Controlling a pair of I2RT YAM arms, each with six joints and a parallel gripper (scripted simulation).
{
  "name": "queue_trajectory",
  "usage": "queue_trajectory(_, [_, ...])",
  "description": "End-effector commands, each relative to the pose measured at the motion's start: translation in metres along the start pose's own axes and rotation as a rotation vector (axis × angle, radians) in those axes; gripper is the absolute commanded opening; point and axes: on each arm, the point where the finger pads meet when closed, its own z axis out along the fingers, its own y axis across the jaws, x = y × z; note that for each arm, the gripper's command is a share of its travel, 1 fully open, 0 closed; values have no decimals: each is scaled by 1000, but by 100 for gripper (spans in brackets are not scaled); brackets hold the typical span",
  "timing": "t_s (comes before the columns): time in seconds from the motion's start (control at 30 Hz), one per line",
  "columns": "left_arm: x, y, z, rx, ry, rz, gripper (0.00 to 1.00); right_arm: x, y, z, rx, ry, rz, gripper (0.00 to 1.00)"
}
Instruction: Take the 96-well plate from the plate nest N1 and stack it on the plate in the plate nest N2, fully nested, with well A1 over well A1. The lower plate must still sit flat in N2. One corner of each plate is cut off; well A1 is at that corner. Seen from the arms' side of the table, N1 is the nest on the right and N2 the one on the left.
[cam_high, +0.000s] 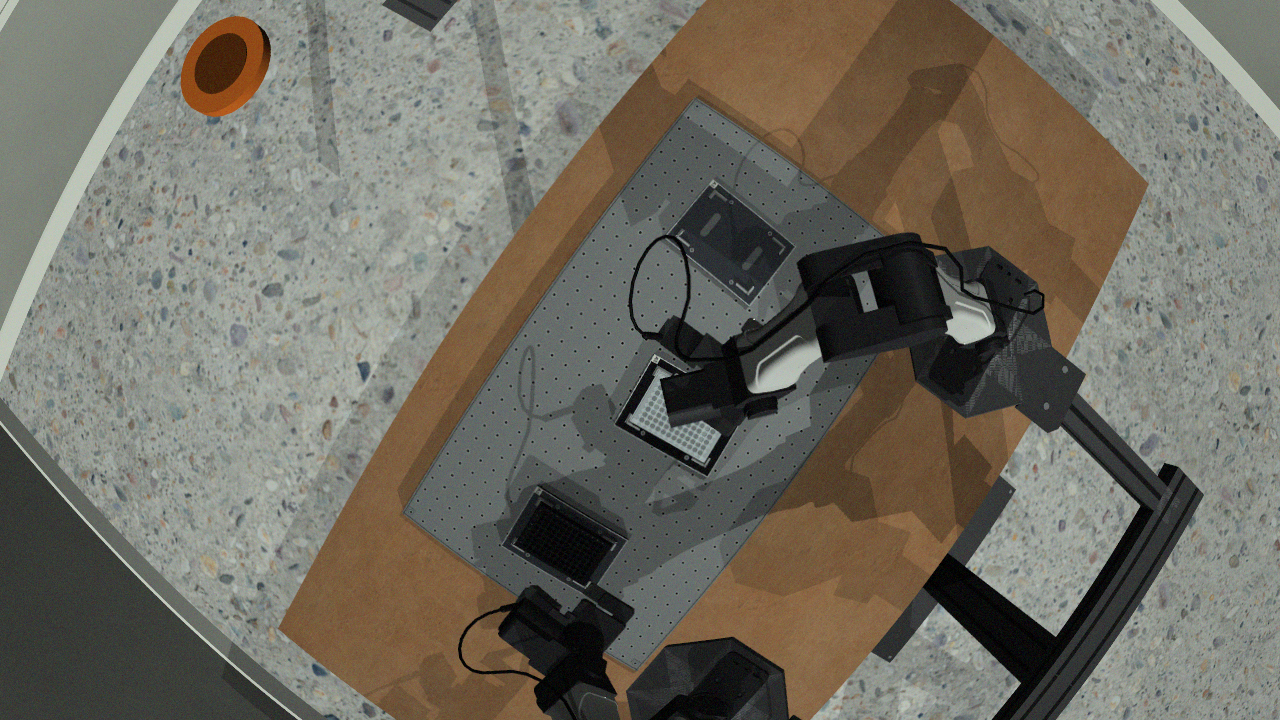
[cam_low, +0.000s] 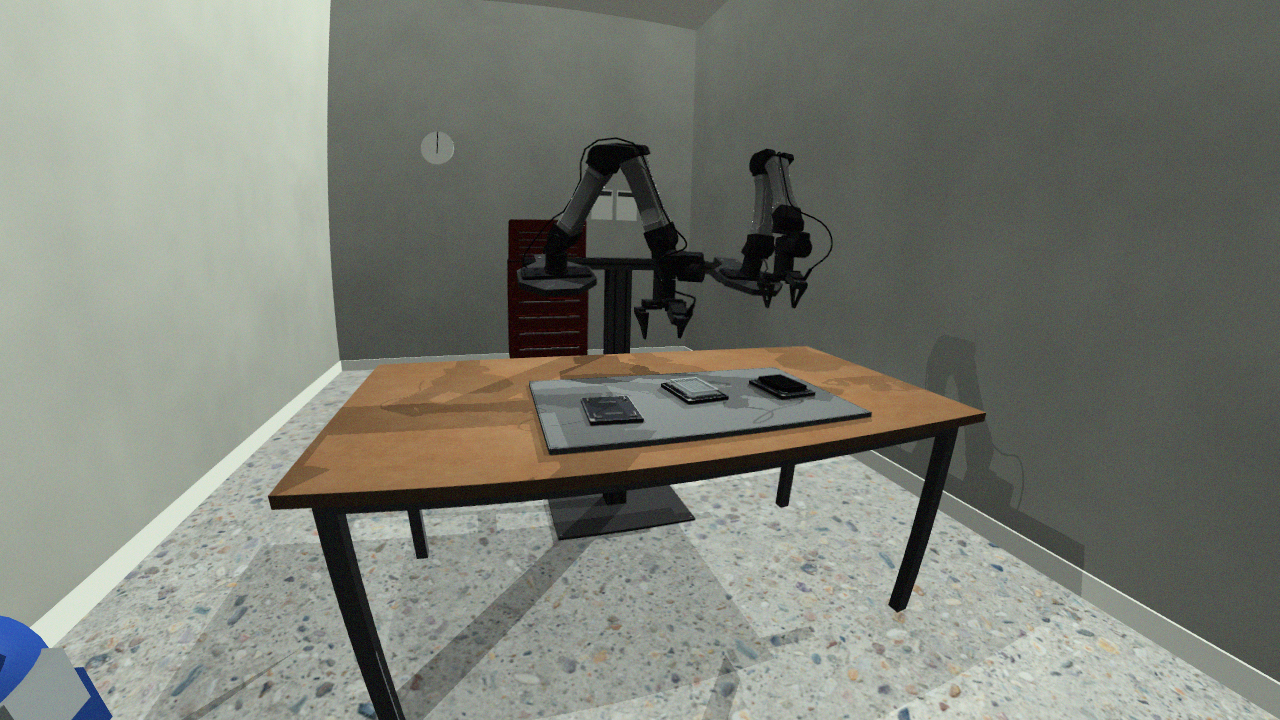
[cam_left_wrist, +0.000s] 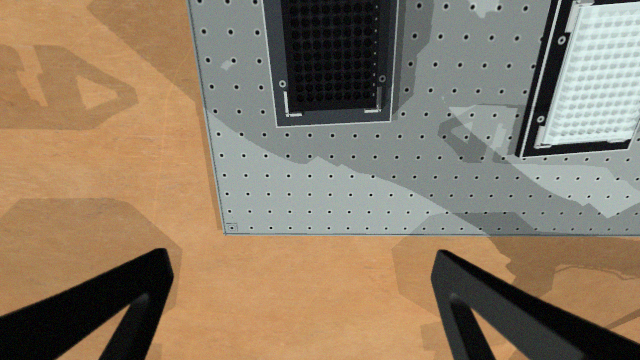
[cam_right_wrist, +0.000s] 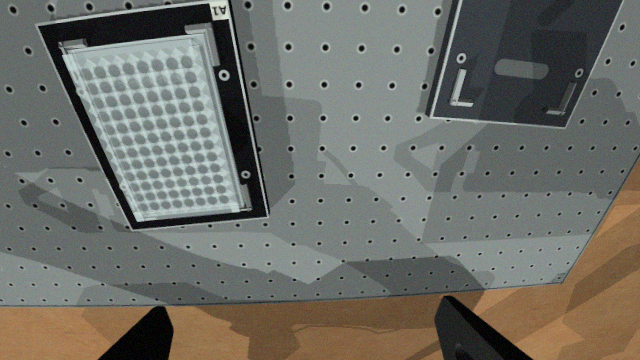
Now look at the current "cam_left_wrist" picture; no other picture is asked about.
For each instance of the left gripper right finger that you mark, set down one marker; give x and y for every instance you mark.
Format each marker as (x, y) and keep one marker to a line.
(538, 329)

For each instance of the grey flat base plate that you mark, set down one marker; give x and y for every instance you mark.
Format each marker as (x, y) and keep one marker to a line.
(443, 166)

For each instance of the black well plate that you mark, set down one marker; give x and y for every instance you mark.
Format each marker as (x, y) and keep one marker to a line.
(331, 49)

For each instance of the clear well plate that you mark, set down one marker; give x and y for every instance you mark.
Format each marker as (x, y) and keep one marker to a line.
(597, 95)

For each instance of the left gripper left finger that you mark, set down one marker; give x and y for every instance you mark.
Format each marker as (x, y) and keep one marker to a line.
(47, 329)

